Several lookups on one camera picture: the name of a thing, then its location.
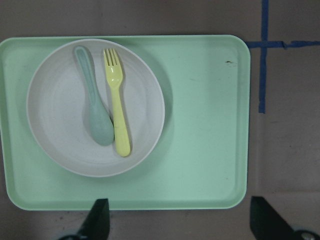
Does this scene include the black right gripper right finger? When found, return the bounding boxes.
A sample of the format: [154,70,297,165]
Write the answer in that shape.
[250,196,320,240]

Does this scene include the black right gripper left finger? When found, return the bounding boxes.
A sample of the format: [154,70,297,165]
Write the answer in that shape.
[58,198,110,240]

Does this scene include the white round plate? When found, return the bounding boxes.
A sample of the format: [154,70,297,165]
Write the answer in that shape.
[26,39,165,177]

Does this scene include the yellow plastic fork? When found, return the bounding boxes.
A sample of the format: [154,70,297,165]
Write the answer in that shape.
[103,48,131,157]

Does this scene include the light green tray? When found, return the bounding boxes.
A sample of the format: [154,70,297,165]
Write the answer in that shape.
[0,35,250,211]

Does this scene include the green plastic spoon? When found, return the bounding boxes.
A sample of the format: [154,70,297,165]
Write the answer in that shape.
[73,45,114,146]

